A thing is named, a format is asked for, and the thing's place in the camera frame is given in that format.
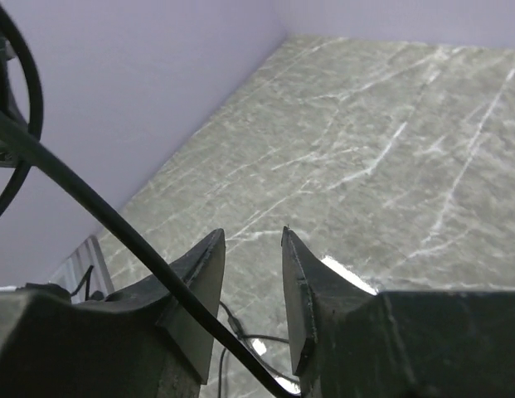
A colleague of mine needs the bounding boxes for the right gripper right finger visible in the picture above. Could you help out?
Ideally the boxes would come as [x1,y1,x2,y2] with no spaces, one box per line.
[281,228,515,397]

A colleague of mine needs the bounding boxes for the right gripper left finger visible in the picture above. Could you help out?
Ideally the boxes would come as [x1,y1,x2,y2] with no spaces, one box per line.
[0,227,227,398]

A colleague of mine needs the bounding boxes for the black headphone cable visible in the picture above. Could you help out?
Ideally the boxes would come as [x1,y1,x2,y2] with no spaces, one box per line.
[0,0,302,398]

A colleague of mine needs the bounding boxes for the black blue headphones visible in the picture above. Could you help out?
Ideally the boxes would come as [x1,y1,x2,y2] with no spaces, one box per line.
[0,32,19,168]

